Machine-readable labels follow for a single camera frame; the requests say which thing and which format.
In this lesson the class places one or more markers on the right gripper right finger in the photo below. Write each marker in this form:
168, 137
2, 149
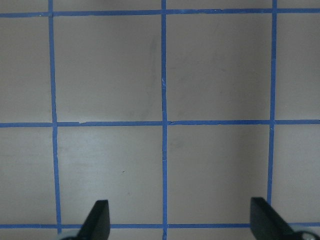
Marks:
266, 223

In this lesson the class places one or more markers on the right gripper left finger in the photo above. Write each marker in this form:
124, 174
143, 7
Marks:
97, 225

